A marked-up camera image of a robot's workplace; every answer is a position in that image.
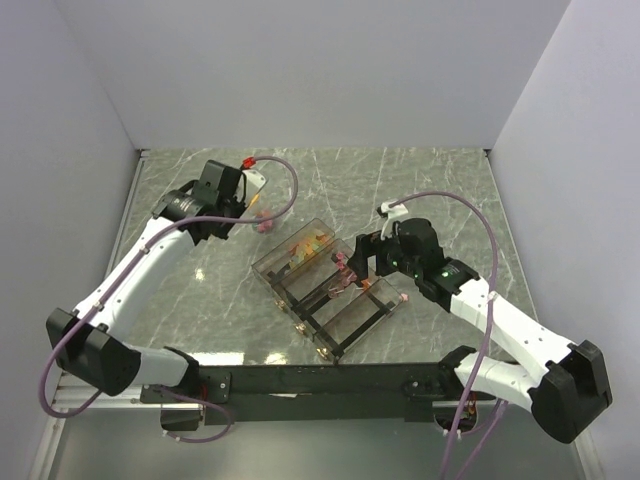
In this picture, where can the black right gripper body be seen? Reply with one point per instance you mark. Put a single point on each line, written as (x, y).
(406, 265)

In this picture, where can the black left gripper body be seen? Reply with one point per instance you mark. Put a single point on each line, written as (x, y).
(233, 207)

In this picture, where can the clear candy drawer box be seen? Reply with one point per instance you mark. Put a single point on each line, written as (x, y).
(308, 276)

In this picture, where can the yellow plastic scoop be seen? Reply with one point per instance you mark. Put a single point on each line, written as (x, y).
(255, 201)

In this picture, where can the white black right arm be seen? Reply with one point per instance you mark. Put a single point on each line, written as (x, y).
(563, 384)

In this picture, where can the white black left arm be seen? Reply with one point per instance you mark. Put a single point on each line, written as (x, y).
(90, 341)

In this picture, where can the black base beam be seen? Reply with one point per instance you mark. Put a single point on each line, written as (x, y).
(406, 391)

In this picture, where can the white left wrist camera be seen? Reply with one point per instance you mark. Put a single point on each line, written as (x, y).
(252, 181)

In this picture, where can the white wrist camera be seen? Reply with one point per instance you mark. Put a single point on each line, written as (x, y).
(391, 211)
(252, 181)

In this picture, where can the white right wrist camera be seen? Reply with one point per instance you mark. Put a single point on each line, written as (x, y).
(391, 211)

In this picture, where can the aluminium frame rail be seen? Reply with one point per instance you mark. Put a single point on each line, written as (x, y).
(85, 214)

